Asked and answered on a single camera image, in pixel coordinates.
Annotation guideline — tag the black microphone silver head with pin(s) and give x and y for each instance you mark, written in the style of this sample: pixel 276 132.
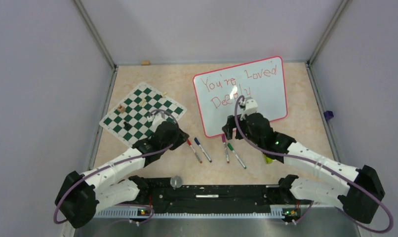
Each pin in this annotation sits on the black microphone silver head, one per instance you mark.
pixel 176 182

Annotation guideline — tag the purple clip on frame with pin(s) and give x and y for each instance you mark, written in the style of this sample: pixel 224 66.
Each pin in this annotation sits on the purple clip on frame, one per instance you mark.
pixel 328 115

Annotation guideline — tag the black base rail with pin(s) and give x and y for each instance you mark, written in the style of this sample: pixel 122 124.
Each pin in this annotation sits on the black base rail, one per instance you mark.
pixel 214 199

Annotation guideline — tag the black chess piece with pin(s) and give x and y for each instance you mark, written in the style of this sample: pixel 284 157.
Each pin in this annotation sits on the black chess piece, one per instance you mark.
pixel 127 126

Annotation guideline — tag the blue-capped marker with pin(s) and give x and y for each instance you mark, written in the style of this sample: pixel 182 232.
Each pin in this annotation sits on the blue-capped marker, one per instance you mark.
pixel 202 149

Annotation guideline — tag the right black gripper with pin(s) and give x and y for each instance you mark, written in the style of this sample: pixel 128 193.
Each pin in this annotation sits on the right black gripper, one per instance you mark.
pixel 228 128

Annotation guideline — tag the pink-framed whiteboard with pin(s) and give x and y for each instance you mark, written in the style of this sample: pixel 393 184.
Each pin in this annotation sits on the pink-framed whiteboard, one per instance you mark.
pixel 217 91

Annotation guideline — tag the green-capped marker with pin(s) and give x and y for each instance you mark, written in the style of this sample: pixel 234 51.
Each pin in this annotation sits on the green-capped marker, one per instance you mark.
pixel 236 155

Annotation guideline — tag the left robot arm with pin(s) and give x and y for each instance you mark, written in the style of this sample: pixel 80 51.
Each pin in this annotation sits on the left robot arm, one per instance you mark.
pixel 82 195

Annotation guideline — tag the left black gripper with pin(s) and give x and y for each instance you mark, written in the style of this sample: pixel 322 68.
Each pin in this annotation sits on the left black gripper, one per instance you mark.
pixel 180 137

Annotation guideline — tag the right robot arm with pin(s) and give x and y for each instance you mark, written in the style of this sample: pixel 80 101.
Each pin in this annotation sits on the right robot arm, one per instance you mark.
pixel 345 187

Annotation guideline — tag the purple-capped marker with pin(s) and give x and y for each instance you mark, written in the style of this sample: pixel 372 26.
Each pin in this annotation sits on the purple-capped marker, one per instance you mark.
pixel 225 148

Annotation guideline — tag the green white toy block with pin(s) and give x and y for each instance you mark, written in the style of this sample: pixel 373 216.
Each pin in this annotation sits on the green white toy block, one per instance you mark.
pixel 267 159

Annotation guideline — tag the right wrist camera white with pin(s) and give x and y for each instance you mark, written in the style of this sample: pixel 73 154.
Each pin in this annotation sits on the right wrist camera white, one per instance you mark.
pixel 249 106

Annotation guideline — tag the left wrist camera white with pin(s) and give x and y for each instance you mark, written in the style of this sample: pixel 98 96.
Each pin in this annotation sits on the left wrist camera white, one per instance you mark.
pixel 155 121

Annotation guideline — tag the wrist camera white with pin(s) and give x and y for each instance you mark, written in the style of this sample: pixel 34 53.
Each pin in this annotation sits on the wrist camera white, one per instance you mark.
pixel 249 106
pixel 155 121

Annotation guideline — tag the green white chessboard mat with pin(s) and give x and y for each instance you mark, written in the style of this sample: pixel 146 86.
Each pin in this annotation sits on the green white chessboard mat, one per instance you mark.
pixel 136 115

